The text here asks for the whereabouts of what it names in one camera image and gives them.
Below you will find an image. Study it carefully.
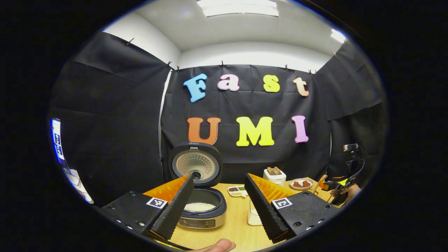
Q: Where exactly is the white toaster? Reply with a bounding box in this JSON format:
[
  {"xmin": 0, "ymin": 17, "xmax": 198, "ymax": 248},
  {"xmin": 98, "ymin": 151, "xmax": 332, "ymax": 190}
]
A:
[{"xmin": 263, "ymin": 169, "xmax": 287, "ymax": 187}]

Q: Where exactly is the white side desk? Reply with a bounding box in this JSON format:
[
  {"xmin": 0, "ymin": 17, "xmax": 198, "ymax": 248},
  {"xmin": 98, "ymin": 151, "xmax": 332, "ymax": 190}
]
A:
[{"xmin": 63, "ymin": 168, "xmax": 94, "ymax": 204}]

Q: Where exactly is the black backdrop cloth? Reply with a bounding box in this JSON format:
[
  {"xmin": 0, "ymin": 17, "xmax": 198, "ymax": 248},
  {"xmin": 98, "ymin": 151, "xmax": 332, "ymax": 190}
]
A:
[{"xmin": 49, "ymin": 31, "xmax": 389, "ymax": 207}]

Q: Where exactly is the computer monitor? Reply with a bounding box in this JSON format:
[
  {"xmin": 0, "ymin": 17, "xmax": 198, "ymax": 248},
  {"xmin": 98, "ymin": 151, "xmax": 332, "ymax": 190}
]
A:
[{"xmin": 51, "ymin": 118, "xmax": 67, "ymax": 165}]

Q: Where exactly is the large ceiling light panel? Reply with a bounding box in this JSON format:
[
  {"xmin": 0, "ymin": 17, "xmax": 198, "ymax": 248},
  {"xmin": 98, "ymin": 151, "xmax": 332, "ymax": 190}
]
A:
[{"xmin": 197, "ymin": 0, "xmax": 279, "ymax": 17}]

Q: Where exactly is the clear rice container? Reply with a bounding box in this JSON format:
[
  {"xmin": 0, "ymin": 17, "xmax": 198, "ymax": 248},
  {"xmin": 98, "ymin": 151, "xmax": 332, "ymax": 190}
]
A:
[{"xmin": 247, "ymin": 199, "xmax": 263, "ymax": 226}]

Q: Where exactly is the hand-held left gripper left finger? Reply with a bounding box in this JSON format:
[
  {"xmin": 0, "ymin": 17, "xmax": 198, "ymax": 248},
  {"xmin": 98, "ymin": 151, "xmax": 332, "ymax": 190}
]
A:
[{"xmin": 98, "ymin": 174, "xmax": 195, "ymax": 241}]

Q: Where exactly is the small white plate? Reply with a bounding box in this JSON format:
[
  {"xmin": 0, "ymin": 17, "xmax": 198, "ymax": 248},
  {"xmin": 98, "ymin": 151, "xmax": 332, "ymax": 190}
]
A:
[{"xmin": 290, "ymin": 178, "xmax": 314, "ymax": 190}]

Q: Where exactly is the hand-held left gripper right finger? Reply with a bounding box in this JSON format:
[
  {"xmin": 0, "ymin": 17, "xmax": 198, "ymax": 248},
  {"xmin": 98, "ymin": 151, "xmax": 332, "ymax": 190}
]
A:
[{"xmin": 244, "ymin": 173, "xmax": 342, "ymax": 244}]

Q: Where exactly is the dark grey rice cooker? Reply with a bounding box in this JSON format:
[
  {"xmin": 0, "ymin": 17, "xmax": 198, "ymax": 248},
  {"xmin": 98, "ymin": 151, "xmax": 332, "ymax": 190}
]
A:
[{"xmin": 169, "ymin": 142, "xmax": 227, "ymax": 230}]

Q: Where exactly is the white divided bean dish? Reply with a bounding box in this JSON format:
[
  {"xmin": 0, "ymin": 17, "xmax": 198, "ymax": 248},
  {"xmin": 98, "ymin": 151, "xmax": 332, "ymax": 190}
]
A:
[{"xmin": 227, "ymin": 185, "xmax": 249, "ymax": 197}]

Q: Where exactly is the white rice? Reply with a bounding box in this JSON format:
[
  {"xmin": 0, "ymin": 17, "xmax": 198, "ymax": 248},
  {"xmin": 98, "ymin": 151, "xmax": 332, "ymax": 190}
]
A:
[{"xmin": 184, "ymin": 202, "xmax": 216, "ymax": 212}]

